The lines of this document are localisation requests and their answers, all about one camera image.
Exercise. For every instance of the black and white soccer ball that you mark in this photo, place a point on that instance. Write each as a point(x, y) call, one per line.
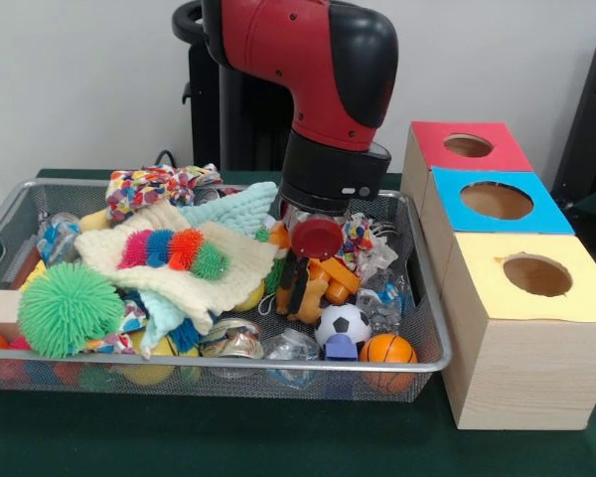
point(344, 324)

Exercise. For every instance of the black upright panel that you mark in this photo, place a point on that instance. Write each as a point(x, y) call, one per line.
point(591, 129)

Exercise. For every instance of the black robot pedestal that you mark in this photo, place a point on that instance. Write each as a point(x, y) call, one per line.
point(238, 129)

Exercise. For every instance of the green spiky ball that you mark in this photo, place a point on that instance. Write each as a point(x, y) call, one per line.
point(70, 308)

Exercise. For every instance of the mint green waffle cloth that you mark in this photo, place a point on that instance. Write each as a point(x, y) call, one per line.
point(233, 209)

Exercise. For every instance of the orange plastic toy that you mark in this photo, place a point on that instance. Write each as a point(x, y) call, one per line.
point(336, 276)

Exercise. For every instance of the wooden box with three holes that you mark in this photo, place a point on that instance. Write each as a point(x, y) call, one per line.
point(526, 368)

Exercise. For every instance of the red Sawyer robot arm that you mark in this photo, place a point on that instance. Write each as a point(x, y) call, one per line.
point(308, 60)

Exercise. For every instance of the orange basketball toy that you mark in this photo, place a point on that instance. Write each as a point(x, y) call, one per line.
point(387, 350)

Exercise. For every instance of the cream yellow cloth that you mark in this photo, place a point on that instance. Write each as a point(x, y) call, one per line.
point(219, 283)

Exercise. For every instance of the clear mesh bin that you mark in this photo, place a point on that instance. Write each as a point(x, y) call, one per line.
point(427, 328)

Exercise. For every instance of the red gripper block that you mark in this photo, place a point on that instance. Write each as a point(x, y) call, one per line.
point(318, 238)

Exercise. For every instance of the yellow ball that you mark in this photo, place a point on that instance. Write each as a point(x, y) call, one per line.
point(151, 370)

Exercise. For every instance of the dark green table cloth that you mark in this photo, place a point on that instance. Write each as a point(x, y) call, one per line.
point(278, 437)

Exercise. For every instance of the small purple plastic toy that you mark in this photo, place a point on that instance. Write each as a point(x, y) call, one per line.
point(341, 348)

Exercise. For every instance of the multicolour spiky caterpillar toy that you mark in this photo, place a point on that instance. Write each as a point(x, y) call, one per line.
point(169, 250)

